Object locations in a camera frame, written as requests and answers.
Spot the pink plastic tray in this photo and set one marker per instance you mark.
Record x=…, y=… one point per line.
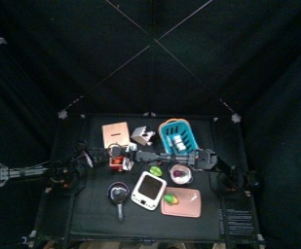
x=185, y=207

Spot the white toy bowl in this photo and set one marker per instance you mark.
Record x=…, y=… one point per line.
x=187, y=180

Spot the white text label sticker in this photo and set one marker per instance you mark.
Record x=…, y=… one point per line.
x=239, y=222

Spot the teal basket orange rim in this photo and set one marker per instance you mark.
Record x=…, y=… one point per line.
x=174, y=129

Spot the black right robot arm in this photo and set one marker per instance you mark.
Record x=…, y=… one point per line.
x=178, y=158

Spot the white item in basket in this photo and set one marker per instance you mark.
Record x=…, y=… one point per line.
x=179, y=142

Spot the white angular toy block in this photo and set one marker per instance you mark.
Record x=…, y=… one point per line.
x=139, y=135

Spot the yellow-green toy fruit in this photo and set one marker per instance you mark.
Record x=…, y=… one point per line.
x=155, y=171

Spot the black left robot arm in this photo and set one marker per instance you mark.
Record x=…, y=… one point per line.
x=26, y=171

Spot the purple toy food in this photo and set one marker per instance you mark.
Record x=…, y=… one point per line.
x=179, y=173

